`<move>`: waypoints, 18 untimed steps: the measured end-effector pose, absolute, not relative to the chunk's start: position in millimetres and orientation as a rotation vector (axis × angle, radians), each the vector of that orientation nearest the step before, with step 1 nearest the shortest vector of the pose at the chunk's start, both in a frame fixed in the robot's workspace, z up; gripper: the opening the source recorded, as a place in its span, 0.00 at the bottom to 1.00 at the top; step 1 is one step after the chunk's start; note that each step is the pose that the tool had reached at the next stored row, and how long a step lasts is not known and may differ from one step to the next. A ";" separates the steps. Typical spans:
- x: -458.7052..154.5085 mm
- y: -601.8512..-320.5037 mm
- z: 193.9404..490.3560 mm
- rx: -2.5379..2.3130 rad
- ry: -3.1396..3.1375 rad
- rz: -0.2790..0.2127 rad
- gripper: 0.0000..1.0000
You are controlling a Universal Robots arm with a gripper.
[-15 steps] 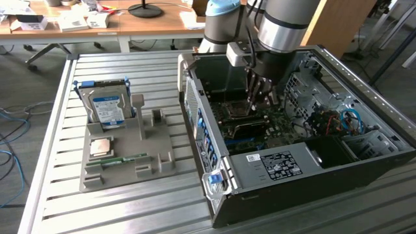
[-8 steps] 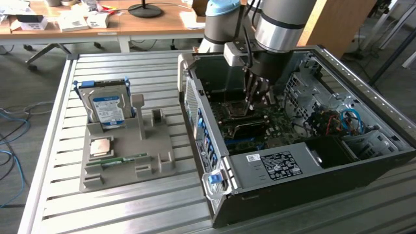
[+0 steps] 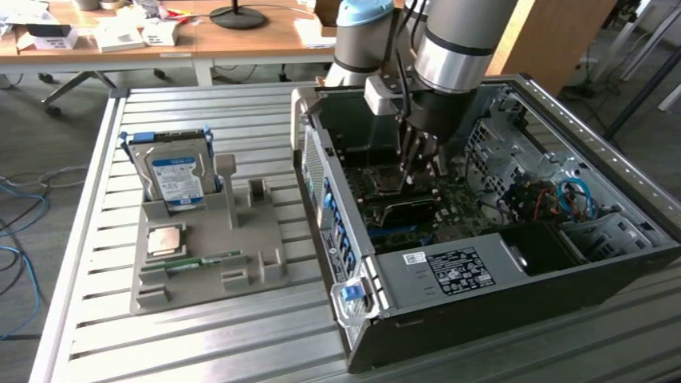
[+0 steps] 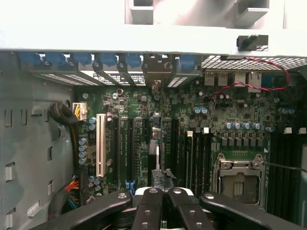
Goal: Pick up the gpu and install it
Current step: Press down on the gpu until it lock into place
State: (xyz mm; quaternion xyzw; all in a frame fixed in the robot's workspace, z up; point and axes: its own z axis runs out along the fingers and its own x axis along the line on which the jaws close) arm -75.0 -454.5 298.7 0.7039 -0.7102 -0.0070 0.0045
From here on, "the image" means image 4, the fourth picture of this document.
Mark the thin metal locking lever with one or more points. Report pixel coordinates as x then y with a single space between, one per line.
283 165

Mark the short black expansion slot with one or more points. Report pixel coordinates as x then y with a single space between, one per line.
145 127

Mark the black RAM slot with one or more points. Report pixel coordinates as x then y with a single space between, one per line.
295 153
285 153
205 163
274 153
197 163
302 148

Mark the black intrusion switch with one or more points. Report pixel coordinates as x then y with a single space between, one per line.
251 42

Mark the open black PC case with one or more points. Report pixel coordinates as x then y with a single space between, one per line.
24 131

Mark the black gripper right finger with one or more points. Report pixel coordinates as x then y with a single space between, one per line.
189 215

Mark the metal CPU socket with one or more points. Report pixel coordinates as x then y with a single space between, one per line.
239 187

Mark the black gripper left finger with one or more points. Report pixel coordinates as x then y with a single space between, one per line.
148 210

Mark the white expansion slot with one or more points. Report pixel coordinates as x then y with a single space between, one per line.
100 143

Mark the long black expansion slot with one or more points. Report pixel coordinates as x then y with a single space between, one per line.
175 143
132 143
117 143

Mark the green motherboard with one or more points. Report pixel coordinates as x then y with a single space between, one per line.
216 112

